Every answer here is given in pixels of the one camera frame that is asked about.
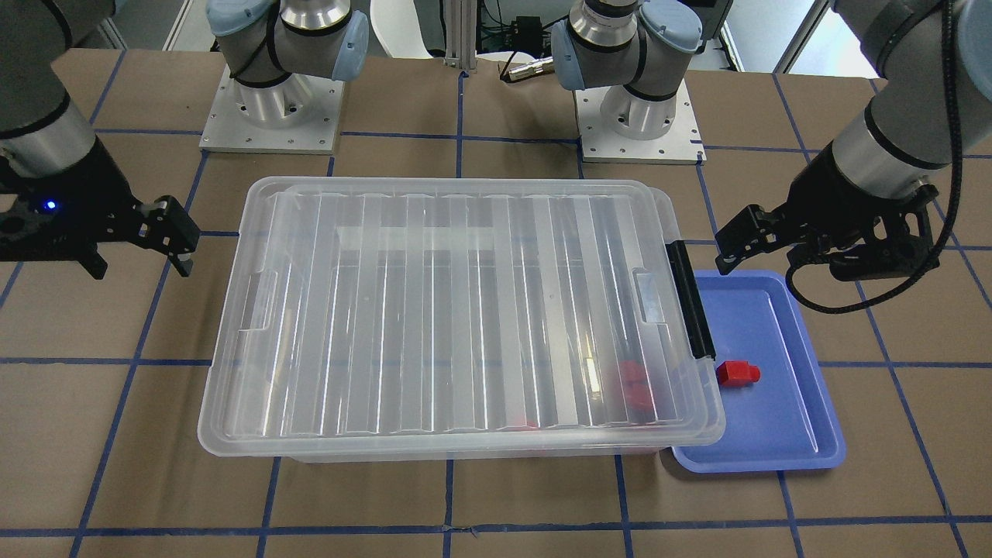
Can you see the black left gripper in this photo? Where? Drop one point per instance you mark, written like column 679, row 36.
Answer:
column 829, row 191

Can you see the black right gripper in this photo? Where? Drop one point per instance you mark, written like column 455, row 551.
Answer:
column 99, row 184

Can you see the red block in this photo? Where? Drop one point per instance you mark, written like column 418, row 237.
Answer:
column 633, row 374
column 523, row 427
column 737, row 373
column 638, row 399

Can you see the clear plastic box lid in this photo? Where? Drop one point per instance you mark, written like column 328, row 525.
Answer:
column 457, row 310

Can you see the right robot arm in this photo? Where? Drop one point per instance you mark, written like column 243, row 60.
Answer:
column 67, row 112

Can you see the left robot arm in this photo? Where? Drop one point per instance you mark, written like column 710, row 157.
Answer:
column 934, row 56

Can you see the blue plastic tray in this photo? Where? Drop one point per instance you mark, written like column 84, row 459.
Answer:
column 786, row 420

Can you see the clear plastic storage box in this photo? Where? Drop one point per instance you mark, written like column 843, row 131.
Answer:
column 480, row 449

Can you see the white plastic chair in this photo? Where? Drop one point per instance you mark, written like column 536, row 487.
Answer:
column 396, row 26

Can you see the black box latch handle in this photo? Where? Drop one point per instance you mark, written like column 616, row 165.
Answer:
column 692, row 309

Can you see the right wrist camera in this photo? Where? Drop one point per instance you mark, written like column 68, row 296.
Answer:
column 41, row 231

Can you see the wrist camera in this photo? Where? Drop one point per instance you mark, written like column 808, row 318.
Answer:
column 41, row 231
column 902, row 250

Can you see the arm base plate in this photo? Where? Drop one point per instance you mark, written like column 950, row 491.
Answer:
column 617, row 127
column 300, row 116

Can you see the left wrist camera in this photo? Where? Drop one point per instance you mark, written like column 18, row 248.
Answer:
column 902, row 250

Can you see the aluminium frame post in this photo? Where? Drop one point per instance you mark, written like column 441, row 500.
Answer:
column 460, row 23

